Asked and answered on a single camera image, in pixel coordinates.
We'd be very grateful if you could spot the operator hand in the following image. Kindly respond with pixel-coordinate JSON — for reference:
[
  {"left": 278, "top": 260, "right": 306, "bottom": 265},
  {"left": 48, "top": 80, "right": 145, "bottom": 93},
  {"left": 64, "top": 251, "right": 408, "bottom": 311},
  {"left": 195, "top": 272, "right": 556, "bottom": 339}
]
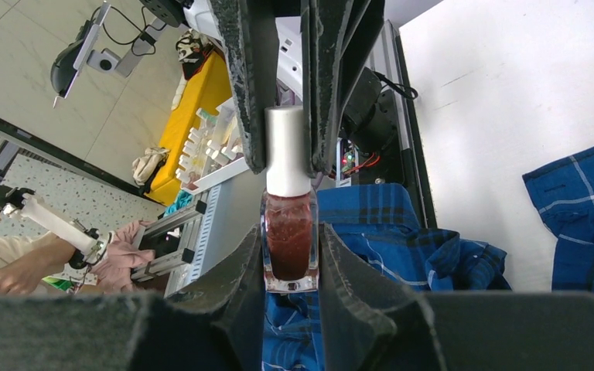
[{"left": 0, "top": 233, "right": 77, "bottom": 295}]

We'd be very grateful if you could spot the blue plaid shirt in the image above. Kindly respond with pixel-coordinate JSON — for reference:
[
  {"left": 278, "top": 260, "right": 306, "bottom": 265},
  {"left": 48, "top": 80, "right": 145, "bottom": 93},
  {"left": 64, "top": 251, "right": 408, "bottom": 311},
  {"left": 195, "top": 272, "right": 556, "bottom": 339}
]
[{"left": 261, "top": 147, "right": 594, "bottom": 370}]

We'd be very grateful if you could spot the white tray with bottles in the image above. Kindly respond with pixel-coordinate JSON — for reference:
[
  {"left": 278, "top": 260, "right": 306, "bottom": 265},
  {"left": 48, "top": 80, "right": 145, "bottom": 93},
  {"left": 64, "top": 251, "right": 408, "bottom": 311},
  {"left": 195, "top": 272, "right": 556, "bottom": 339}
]
[{"left": 176, "top": 98, "right": 249, "bottom": 196}]

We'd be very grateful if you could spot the monitor on stand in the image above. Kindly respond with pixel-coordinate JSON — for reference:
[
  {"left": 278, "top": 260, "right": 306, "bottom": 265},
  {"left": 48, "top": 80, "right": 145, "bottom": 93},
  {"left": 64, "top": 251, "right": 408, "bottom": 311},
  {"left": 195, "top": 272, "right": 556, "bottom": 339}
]
[{"left": 50, "top": 1, "right": 185, "bottom": 107}]

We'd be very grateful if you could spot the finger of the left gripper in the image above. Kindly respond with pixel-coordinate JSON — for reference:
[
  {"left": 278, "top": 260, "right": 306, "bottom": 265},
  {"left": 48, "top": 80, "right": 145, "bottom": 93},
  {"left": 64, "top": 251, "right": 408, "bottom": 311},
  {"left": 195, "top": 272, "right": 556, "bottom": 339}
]
[
  {"left": 210, "top": 0, "right": 277, "bottom": 174},
  {"left": 301, "top": 0, "right": 385, "bottom": 176}
]

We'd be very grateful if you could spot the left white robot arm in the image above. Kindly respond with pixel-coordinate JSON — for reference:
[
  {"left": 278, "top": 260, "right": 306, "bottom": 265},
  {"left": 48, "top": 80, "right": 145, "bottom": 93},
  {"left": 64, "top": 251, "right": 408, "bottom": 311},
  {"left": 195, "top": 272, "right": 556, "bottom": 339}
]
[{"left": 206, "top": 0, "right": 385, "bottom": 175}]

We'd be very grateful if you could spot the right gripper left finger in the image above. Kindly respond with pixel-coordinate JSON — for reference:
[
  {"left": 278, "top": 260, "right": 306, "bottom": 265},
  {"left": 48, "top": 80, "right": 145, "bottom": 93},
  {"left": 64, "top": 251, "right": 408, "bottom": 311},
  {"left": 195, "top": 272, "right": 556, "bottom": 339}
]
[{"left": 0, "top": 226, "right": 265, "bottom": 370}]

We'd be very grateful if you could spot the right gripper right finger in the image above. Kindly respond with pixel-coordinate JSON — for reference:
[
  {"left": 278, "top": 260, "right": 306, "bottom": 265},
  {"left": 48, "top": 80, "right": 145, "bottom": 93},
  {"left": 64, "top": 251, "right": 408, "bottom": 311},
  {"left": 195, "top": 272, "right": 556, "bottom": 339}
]
[{"left": 319, "top": 224, "right": 594, "bottom": 370}]

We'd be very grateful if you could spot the yellow box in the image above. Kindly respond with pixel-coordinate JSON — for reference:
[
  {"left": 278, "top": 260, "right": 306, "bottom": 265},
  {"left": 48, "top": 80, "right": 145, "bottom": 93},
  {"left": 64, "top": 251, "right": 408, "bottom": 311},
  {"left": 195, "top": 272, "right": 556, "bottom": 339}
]
[{"left": 145, "top": 51, "right": 234, "bottom": 207}]

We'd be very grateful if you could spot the pink cloth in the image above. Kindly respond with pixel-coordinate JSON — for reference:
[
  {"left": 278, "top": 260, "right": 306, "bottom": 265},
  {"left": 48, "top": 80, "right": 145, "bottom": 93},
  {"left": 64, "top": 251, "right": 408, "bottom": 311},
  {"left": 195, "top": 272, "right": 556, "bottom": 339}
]
[{"left": 90, "top": 220, "right": 155, "bottom": 294}]

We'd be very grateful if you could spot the red nail polish bottle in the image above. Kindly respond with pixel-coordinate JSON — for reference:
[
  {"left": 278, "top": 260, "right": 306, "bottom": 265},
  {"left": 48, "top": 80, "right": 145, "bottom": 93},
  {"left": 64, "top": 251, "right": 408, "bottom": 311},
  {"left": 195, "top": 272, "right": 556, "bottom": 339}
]
[{"left": 260, "top": 106, "right": 319, "bottom": 294}]

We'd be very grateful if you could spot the white teleoperation handle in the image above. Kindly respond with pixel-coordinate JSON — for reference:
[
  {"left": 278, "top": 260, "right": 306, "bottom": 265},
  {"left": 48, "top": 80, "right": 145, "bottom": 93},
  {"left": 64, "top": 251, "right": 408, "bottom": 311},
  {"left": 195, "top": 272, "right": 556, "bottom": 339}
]
[{"left": 0, "top": 185, "right": 114, "bottom": 270}]

